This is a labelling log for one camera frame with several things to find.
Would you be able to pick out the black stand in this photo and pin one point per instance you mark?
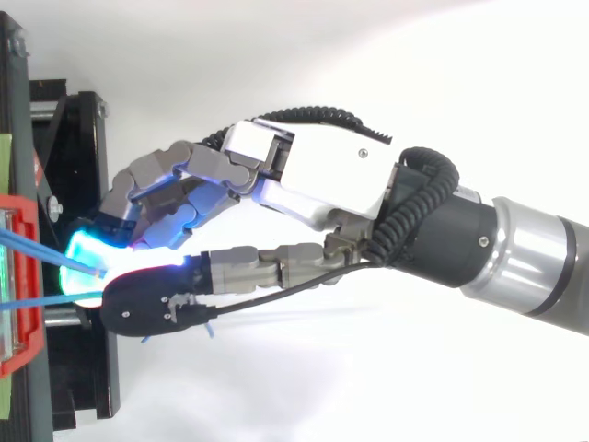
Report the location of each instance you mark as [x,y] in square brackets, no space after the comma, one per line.
[87,152]

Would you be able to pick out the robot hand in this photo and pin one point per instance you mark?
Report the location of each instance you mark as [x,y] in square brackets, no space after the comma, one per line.
[322,161]

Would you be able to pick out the red bin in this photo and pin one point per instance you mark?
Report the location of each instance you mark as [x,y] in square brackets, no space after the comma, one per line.
[32,331]

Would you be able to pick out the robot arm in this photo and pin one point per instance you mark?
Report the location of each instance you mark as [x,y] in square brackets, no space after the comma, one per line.
[460,239]

